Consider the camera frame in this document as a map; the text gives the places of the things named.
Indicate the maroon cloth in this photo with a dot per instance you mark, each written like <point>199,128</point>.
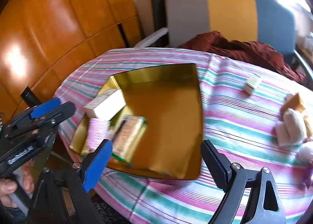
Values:
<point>244,50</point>

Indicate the person's left hand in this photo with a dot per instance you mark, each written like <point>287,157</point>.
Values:
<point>8,188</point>

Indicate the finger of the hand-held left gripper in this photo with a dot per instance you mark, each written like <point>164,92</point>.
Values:
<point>61,113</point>
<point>45,109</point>

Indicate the gold foil box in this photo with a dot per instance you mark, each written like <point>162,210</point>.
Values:
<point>77,140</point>

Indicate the black bar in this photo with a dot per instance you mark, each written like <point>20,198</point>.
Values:
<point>28,96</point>

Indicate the white cardboard box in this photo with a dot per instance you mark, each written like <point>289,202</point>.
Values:
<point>107,106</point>

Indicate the yellow gold box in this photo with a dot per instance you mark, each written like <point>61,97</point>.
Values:
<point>110,85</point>

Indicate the striped tablecloth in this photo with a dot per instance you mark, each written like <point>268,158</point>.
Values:
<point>232,121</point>

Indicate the gold metal tin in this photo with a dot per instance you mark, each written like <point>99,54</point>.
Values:
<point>166,116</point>

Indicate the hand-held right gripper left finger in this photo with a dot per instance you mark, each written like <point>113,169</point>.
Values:
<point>97,165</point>

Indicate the small white green box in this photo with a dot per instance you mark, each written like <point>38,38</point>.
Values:
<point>251,84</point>

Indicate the plastic white roll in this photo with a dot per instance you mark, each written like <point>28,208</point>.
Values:
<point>294,123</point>

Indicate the tan box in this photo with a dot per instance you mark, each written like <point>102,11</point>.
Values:
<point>293,102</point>
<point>309,126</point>

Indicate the wooden cabinet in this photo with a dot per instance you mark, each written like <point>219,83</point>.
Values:
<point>61,18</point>

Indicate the pink striped packet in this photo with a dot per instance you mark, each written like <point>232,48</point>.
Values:
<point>99,133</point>

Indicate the grey yellow blue chair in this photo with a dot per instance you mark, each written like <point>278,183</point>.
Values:
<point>229,11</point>

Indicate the green yellow printed box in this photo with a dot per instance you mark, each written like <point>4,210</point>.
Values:
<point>128,136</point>

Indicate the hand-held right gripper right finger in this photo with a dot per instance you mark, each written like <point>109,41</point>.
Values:
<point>214,162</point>

